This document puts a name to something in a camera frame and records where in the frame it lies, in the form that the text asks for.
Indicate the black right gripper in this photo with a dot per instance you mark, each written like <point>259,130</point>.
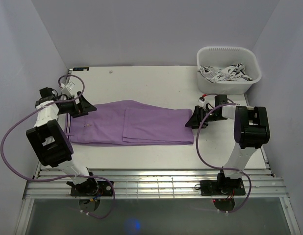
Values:
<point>192,122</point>

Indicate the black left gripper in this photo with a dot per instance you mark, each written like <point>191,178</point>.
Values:
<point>82,108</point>

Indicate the purple trousers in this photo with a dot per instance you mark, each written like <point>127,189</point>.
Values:
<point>129,122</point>

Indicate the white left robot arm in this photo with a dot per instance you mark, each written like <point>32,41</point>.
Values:
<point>52,146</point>

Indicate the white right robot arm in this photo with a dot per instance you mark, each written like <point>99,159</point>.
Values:
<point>251,132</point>

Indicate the black white printed trousers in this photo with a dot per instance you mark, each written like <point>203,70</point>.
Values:
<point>232,73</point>

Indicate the black blue label sticker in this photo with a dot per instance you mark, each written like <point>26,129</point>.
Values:
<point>80,68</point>

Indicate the white plastic basket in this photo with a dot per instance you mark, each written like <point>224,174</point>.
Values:
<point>221,57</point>

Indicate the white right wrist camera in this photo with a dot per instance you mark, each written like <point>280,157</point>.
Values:
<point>203,100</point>

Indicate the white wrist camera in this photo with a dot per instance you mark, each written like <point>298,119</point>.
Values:
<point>203,100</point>
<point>67,89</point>

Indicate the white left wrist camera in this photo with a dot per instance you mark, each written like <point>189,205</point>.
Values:
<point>67,89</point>

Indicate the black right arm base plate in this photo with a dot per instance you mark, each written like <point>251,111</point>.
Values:
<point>215,188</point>

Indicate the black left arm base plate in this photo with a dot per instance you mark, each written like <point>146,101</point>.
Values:
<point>105,190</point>

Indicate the aluminium rail frame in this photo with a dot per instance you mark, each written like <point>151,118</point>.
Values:
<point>159,184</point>

